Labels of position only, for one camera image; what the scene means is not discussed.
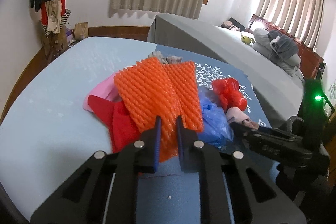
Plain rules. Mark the pink item on bed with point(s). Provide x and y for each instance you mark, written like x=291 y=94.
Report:
x=232 y=24

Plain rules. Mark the red plastic bag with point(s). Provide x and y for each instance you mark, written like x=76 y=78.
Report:
x=228 y=92

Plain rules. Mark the dark grey hoodie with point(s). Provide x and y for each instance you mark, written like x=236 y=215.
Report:
x=282 y=46

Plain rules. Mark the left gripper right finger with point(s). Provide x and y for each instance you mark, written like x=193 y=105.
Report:
x=233 y=188

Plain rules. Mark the striped bag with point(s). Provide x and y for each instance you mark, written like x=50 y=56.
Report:
x=64 y=20

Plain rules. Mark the yellow plush toy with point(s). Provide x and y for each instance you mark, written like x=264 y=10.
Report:
x=247 y=40

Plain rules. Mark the grey sock bundle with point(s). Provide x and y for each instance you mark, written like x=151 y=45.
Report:
x=165 y=59

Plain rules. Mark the blue patterned bed sheet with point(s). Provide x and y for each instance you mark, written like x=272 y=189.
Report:
x=47 y=135

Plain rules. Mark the cardboard box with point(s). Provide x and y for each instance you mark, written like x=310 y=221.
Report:
x=54 y=42

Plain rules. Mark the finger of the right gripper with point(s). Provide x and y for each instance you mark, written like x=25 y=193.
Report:
x=262 y=138

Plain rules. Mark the beige tote bag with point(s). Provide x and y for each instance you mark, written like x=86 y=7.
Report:
x=54 y=9

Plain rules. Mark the blue plastic bag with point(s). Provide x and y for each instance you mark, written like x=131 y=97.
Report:
x=217 y=131

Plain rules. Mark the orange foam fruit net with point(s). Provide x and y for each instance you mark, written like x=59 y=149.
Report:
x=150 y=89

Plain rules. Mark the red wooden headboard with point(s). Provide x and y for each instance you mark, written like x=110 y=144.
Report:
x=312 y=64

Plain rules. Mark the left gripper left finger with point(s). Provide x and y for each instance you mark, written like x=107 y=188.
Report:
x=104 y=188

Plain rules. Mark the pink plastic bag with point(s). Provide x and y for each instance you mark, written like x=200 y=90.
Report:
x=106 y=90

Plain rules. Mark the brown paper bag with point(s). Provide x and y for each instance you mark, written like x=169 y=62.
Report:
x=81 y=31

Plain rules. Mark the red cloth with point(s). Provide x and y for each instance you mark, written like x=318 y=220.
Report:
x=116 y=117

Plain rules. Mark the grey covered bed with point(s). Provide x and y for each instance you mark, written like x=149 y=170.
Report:
x=279 y=94

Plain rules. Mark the beige curtain right window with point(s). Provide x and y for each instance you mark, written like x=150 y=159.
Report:
x=301 y=19

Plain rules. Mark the pink knit hat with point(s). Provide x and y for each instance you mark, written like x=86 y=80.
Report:
x=234 y=114

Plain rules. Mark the red hanging bag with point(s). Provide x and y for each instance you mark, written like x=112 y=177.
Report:
x=44 y=12

